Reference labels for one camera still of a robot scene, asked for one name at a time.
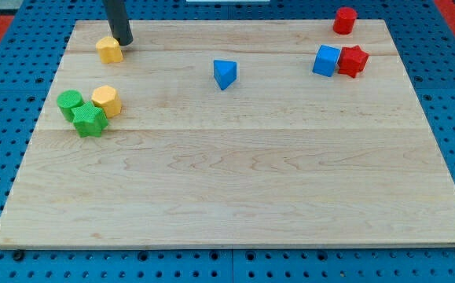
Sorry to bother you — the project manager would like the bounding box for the blue triangle block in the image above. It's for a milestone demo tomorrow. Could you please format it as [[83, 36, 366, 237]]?
[[213, 60, 237, 90]]

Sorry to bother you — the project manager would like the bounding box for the blue cube block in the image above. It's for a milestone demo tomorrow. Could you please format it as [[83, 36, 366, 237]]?
[[312, 45, 340, 77]]

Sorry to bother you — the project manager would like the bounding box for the wooden board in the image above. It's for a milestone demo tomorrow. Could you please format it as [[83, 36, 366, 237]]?
[[0, 20, 455, 250]]

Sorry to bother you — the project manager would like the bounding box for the yellow hexagon block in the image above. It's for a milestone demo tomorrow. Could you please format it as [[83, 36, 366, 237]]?
[[91, 85, 122, 118]]

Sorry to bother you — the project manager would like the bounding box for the green star block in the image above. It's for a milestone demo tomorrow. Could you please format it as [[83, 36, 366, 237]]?
[[72, 101, 108, 138]]

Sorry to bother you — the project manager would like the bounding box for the red star block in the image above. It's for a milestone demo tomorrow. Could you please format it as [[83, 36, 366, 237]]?
[[338, 46, 369, 78]]

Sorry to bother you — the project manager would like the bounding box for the green cylinder block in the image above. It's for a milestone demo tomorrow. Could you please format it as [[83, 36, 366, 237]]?
[[57, 90, 84, 122]]

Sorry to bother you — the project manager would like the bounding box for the red cylinder block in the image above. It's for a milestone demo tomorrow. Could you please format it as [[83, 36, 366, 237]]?
[[332, 7, 358, 35]]

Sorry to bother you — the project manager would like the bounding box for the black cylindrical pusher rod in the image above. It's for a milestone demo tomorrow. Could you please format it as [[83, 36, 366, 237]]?
[[102, 0, 133, 46]]

